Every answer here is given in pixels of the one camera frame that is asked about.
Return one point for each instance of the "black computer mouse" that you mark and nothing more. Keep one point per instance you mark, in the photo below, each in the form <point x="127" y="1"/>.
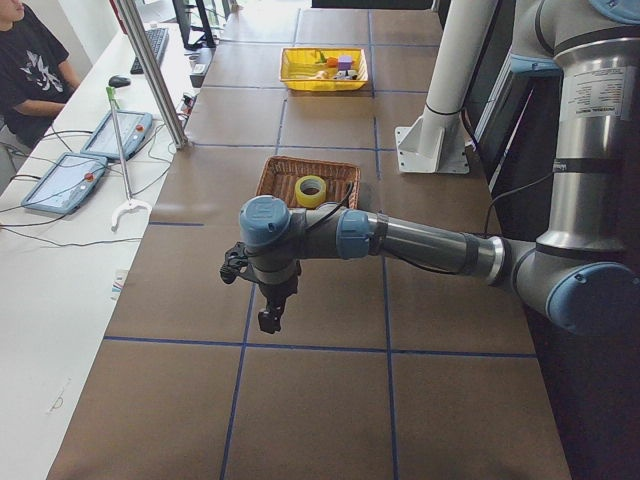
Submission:
<point x="118" y="81"/>

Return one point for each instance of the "yellow plastic basket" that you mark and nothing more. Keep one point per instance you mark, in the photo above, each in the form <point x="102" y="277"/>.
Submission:
<point x="297" y="66"/>

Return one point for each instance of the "teach pendant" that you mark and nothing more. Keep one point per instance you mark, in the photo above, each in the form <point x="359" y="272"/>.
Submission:
<point x="133" y="128"/>
<point x="67" y="184"/>

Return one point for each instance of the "yellow tape roll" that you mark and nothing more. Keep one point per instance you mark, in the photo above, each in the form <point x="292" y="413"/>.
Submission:
<point x="310" y="191"/>

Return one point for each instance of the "lower teach pendant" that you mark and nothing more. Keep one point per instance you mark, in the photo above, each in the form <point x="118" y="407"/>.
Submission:
<point x="67" y="184"/>

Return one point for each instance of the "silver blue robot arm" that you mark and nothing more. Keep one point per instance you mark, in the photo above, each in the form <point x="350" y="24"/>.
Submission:
<point x="572" y="273"/>

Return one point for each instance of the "toy carrot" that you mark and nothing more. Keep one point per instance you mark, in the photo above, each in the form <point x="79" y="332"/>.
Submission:
<point x="326" y="61"/>

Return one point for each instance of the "white pillar with base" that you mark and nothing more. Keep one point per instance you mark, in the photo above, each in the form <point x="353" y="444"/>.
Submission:
<point x="434" y="143"/>

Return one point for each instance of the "black white toy figure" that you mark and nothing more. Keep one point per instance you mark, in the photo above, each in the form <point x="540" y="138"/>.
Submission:
<point x="342" y="76"/>

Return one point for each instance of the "black keyboard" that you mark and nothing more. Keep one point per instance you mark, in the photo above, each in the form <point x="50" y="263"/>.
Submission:
<point x="158" y="39"/>

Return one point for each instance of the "upper teach pendant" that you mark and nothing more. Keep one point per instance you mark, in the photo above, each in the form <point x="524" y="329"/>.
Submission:
<point x="133" y="128"/>

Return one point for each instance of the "reacher grabber stick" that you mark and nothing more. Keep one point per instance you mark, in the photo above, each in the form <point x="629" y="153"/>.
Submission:
<point x="131" y="203"/>

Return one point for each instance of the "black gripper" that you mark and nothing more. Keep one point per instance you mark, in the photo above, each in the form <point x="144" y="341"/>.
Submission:
<point x="278" y="290"/>

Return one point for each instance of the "aluminium frame post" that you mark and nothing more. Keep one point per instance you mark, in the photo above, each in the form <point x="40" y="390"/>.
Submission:
<point x="127" y="12"/>

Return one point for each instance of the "purple cube block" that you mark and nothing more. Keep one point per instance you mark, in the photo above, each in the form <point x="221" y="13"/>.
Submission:
<point x="344" y="62"/>

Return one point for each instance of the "black monitor stand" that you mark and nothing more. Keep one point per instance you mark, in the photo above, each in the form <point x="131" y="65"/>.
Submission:
<point x="200" y="22"/>

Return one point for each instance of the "person in black shirt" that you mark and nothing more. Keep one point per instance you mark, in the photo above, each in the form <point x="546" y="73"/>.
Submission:
<point x="37" y="79"/>

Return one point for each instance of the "brown wicker basket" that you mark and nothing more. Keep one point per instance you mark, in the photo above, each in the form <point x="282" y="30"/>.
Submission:
<point x="281" y="173"/>

